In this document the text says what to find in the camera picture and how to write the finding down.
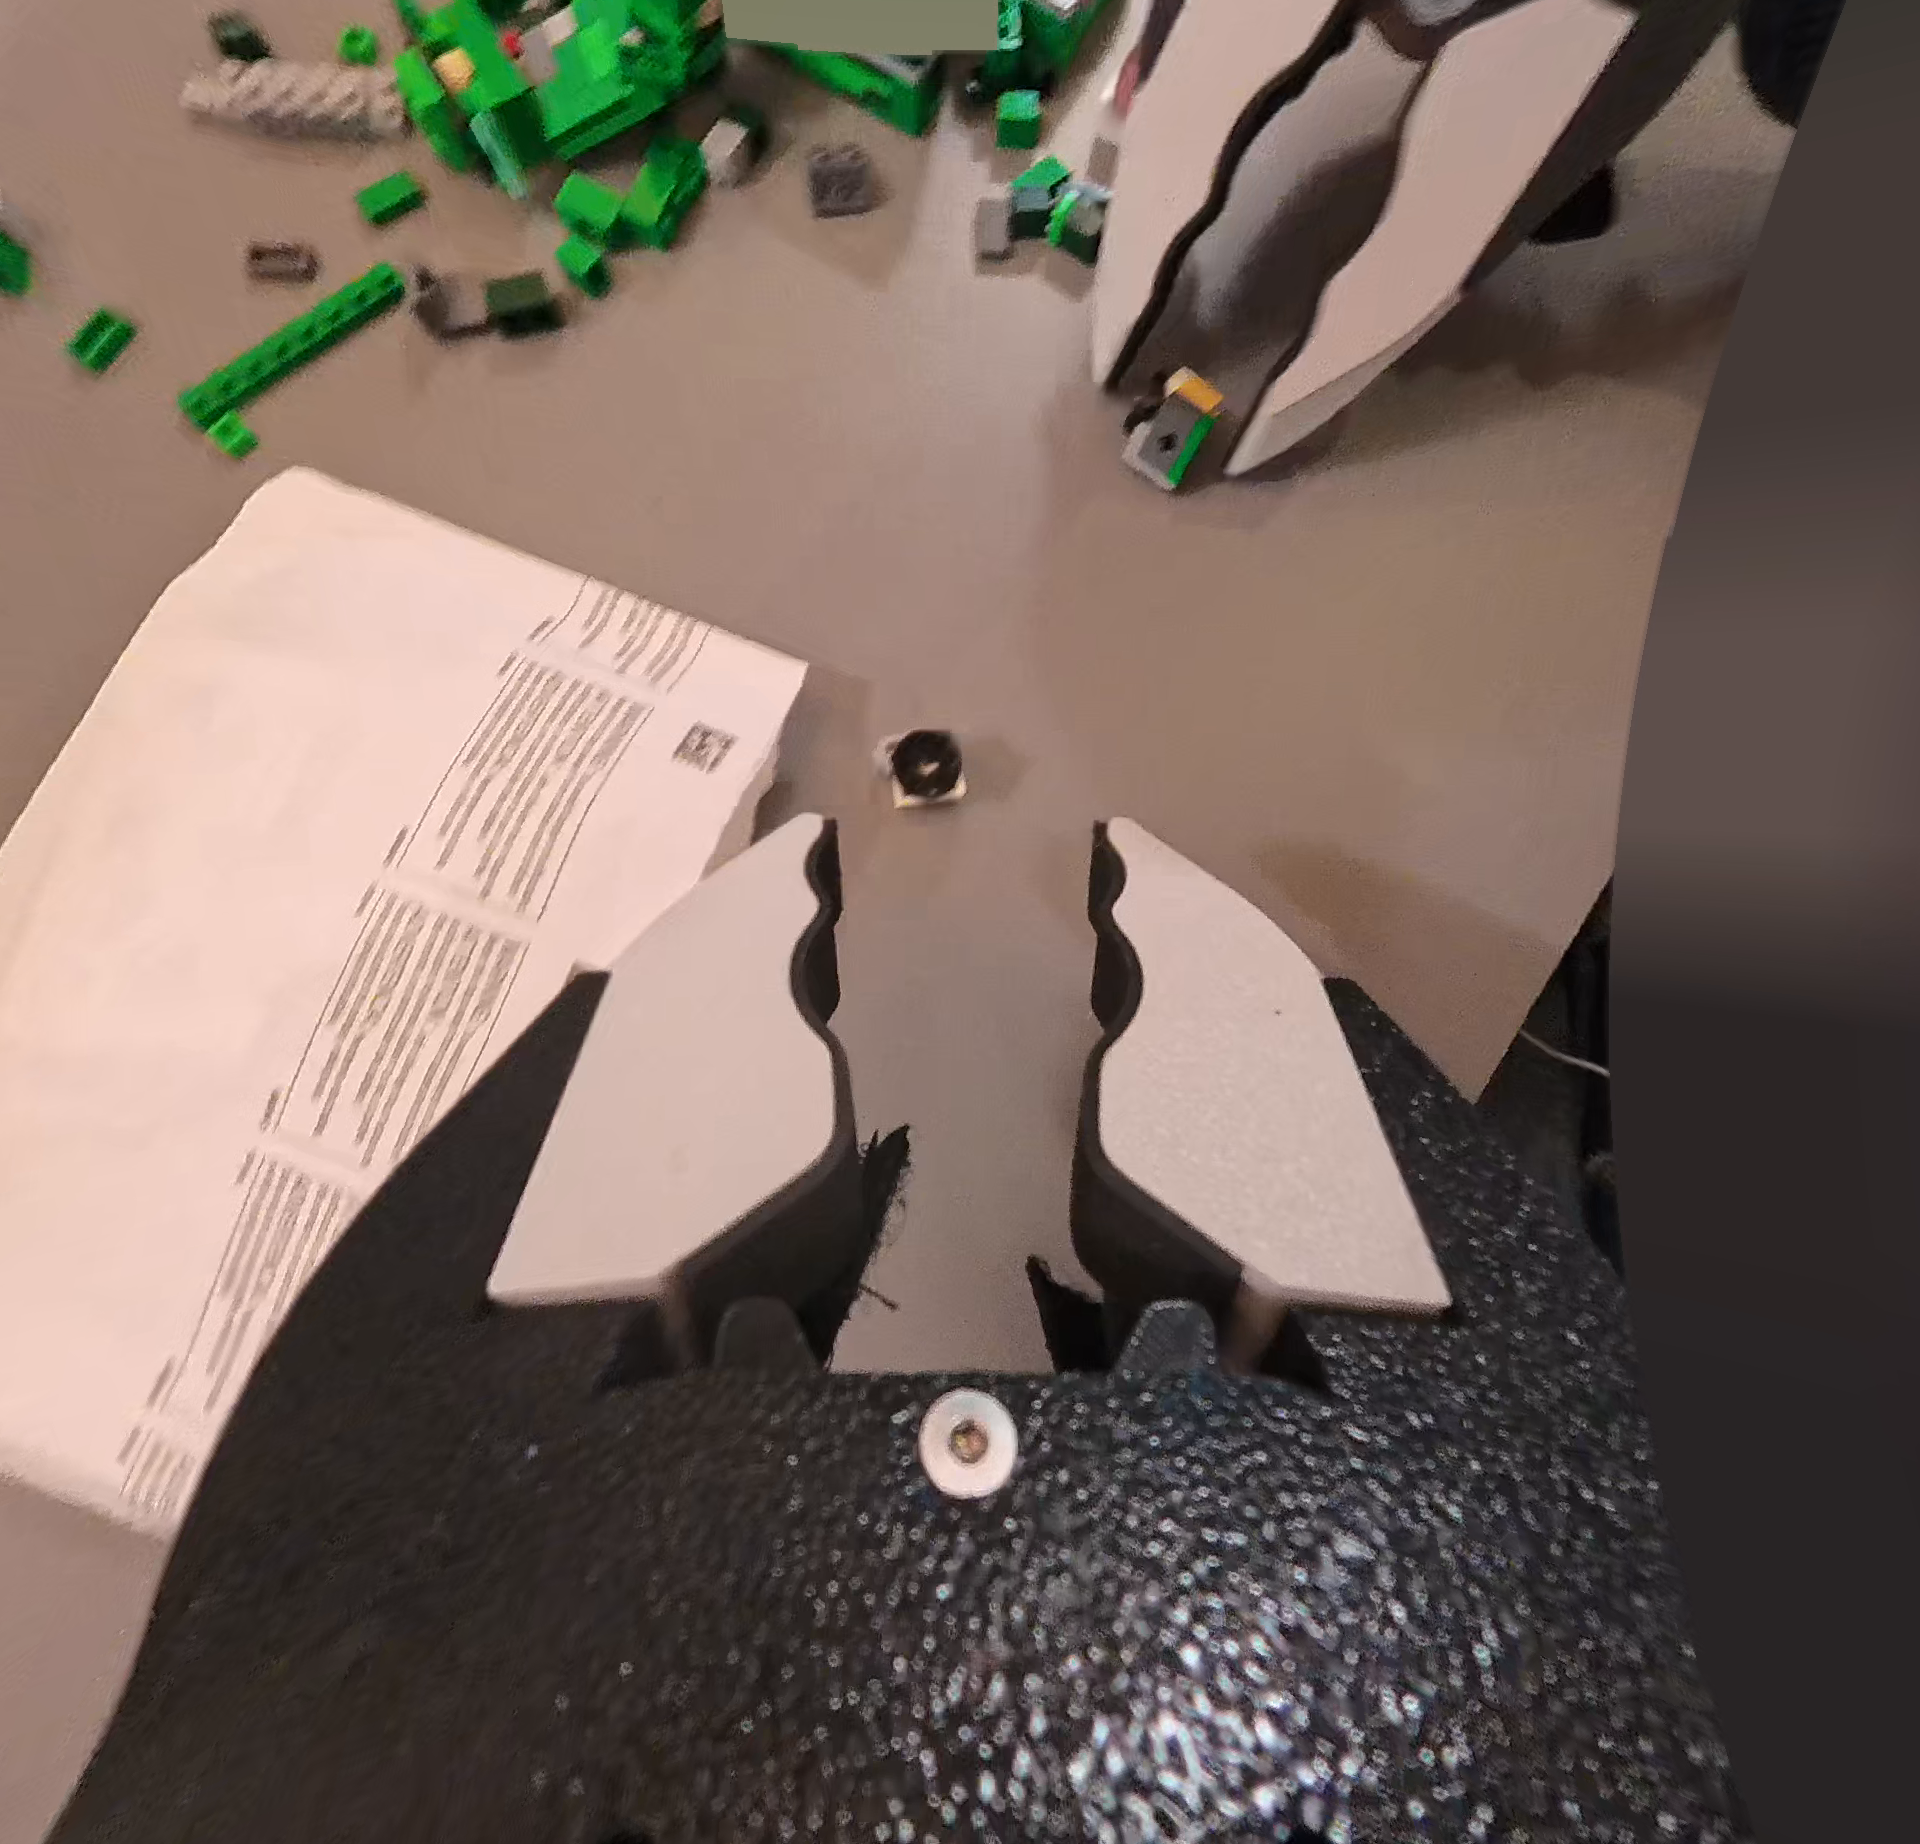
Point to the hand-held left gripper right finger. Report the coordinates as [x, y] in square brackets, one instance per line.
[1251, 1095]

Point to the pile of green toy bricks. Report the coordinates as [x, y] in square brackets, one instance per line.
[601, 59]

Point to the small green toy brick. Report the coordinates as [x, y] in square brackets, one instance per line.
[100, 340]
[10, 263]
[231, 438]
[391, 199]

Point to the green yellow grey brick assembly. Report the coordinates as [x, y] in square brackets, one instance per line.
[1175, 431]

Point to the grey desk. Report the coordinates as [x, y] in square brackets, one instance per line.
[901, 555]

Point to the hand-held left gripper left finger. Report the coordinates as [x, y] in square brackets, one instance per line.
[676, 1081]

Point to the grey rough brick bar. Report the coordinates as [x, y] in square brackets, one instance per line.
[285, 98]

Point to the tan brick with black stud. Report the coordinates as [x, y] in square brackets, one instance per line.
[922, 768]

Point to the white printed paper sheet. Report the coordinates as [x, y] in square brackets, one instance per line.
[226, 826]

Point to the dark grey flat plate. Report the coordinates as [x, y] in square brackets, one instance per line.
[282, 261]

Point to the dark grey square brick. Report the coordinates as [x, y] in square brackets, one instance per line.
[840, 179]

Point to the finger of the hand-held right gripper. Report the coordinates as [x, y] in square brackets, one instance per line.
[1500, 163]
[1185, 119]

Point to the long green brick beam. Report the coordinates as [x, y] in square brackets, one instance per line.
[291, 342]

